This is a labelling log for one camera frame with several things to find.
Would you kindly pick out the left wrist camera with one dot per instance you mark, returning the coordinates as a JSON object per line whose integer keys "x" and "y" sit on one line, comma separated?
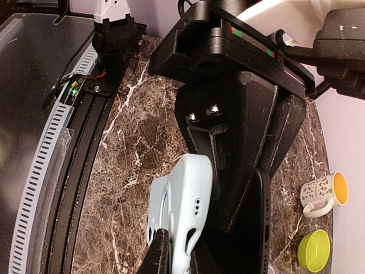
{"x": 337, "y": 52}

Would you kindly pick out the small circuit board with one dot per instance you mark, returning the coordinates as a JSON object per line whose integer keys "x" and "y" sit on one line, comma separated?
{"x": 72, "y": 87}

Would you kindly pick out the black smartphone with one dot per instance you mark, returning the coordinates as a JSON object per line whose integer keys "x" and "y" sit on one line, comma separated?
{"x": 246, "y": 248}

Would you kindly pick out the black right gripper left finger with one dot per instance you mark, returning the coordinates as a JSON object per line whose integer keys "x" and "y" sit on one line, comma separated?
{"x": 157, "y": 260}

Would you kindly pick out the white floral mug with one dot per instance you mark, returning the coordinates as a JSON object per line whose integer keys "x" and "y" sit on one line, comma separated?
{"x": 320, "y": 196}

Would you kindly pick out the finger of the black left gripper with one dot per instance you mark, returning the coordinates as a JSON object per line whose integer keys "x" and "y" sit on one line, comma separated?
{"x": 287, "y": 118}
{"x": 227, "y": 120}

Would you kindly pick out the pink phone case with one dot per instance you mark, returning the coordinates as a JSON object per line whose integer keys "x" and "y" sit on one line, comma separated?
{"x": 273, "y": 270}

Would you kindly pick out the light blue phone case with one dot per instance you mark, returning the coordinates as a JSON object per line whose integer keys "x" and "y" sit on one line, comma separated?
{"x": 179, "y": 204}

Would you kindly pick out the lime green bowl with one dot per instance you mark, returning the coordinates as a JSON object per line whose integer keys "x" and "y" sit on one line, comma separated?
{"x": 314, "y": 251}

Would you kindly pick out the black front table rail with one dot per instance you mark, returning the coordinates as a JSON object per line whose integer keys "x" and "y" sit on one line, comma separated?
{"x": 79, "y": 129}

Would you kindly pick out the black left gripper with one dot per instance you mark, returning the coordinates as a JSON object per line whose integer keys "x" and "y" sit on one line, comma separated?
{"x": 208, "y": 43}

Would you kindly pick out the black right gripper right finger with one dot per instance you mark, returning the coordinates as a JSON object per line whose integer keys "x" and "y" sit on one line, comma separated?
{"x": 202, "y": 261}

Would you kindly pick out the light blue slotted cable duct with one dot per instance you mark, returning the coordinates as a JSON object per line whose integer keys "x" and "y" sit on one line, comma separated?
{"x": 35, "y": 54}

